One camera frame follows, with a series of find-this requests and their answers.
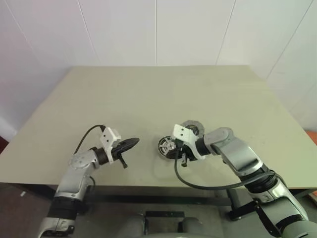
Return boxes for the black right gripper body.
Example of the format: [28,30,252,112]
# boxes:
[182,145,199,167]

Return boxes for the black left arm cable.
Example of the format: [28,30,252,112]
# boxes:
[74,124,105,186]

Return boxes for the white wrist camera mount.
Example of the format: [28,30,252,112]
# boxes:
[100,126,122,164]
[172,123,207,161]

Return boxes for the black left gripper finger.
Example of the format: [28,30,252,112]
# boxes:
[116,143,137,153]
[118,138,140,148]

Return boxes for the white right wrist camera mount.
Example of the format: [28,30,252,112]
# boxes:
[172,123,207,161]

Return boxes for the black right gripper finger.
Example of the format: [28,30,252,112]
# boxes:
[171,145,183,161]

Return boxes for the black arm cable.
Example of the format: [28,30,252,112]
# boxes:
[174,139,283,190]
[74,124,105,186]

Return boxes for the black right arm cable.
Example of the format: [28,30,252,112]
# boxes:
[174,139,283,190]

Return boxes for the grey rounded shape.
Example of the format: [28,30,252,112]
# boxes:
[123,214,147,238]
[178,217,207,238]

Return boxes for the silver round spoked rotor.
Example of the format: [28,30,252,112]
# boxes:
[158,135,178,157]

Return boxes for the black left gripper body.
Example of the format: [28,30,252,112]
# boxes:
[111,143,129,170]

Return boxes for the black metal table frame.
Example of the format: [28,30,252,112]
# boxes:
[81,185,256,221]

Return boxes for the dark red object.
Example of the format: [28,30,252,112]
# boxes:
[0,135,9,154]

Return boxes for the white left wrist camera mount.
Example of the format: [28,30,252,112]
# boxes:
[100,126,122,164]

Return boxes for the grey round wheel part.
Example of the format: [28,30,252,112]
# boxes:
[179,119,206,137]

